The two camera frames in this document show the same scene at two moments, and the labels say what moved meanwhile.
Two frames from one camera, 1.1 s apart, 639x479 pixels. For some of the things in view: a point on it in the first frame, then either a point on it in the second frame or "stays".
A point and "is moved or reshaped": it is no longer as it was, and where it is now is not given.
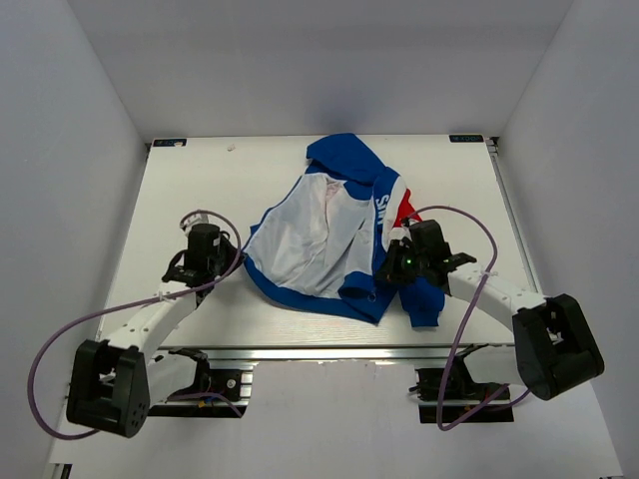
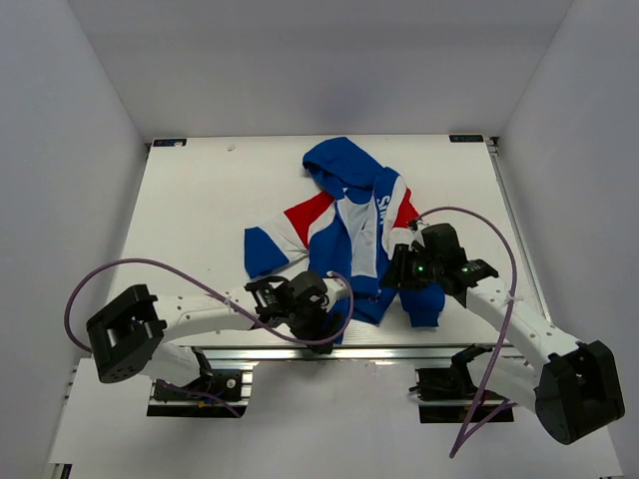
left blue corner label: x=181 y=142 stays
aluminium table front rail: x=333 y=353 stays
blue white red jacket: x=321 y=243 is moved or reshaped
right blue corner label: x=476 y=138 stays
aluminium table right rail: x=494 y=147 stays
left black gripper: x=230 y=247 -> x=316 y=331
